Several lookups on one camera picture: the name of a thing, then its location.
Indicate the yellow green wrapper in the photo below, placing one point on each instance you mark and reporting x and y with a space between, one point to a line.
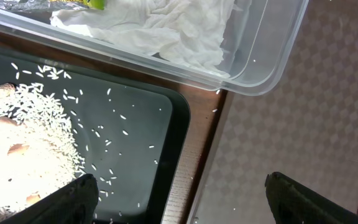
80 4

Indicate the brown serving tray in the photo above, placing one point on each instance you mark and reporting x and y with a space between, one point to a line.
306 127

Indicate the black tray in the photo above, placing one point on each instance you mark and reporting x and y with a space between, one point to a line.
173 142

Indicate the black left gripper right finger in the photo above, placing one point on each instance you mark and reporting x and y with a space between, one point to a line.
292 203

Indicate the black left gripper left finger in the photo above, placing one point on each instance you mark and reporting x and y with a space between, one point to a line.
75 203

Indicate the clear plastic bin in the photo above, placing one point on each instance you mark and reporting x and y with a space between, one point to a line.
258 38

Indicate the pile of rice scraps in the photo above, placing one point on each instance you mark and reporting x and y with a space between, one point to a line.
57 125

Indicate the white paper napkin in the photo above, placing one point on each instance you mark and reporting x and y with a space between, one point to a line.
185 32

